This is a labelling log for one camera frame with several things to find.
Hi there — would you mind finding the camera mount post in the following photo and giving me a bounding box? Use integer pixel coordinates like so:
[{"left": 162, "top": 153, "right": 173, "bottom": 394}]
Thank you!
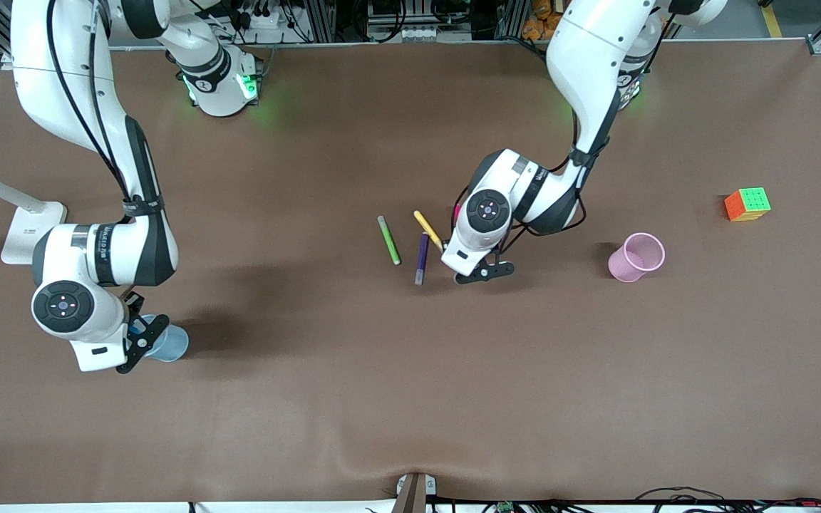
[{"left": 391, "top": 472, "right": 437, "bottom": 513}]

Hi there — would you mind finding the orange netted bag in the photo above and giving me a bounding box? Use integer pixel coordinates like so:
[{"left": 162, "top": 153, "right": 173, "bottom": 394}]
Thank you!
[{"left": 521, "top": 0, "right": 561, "bottom": 41}]

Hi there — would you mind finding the green marker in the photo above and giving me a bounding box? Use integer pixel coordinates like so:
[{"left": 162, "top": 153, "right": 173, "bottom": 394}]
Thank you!
[{"left": 377, "top": 216, "right": 402, "bottom": 266}]

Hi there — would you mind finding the purple marker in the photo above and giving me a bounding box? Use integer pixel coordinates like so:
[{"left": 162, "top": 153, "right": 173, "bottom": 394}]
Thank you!
[{"left": 414, "top": 232, "right": 430, "bottom": 286}]

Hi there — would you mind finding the light blue cup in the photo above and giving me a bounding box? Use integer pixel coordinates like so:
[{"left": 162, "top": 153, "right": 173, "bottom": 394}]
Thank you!
[{"left": 141, "top": 313, "right": 190, "bottom": 363}]

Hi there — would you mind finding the multicoloured puzzle cube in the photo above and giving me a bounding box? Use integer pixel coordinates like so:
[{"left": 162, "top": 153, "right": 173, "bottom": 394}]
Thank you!
[{"left": 723, "top": 187, "right": 772, "bottom": 222}]

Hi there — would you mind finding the white lamp stand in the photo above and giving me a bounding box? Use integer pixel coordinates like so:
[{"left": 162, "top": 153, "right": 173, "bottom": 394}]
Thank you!
[{"left": 0, "top": 162, "right": 68, "bottom": 266}]

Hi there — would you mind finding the pink cup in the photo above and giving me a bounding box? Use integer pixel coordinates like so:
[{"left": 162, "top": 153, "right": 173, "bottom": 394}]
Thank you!
[{"left": 607, "top": 232, "right": 666, "bottom": 284}]

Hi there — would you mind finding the yellow marker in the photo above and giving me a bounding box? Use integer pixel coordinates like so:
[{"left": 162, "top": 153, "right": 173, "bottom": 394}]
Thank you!
[{"left": 413, "top": 210, "right": 448, "bottom": 254}]

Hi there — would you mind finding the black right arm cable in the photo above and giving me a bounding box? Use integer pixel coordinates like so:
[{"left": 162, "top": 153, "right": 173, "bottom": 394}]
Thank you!
[{"left": 46, "top": 0, "right": 133, "bottom": 202}]

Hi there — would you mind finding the white power strip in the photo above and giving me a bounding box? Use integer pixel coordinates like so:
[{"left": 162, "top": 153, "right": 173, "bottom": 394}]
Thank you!
[{"left": 232, "top": 6, "right": 291, "bottom": 31}]

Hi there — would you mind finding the aluminium frame post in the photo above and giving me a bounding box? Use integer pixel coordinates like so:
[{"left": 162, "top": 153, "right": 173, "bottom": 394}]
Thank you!
[
  {"left": 311, "top": 0, "right": 336, "bottom": 43},
  {"left": 500, "top": 0, "right": 529, "bottom": 40}
]

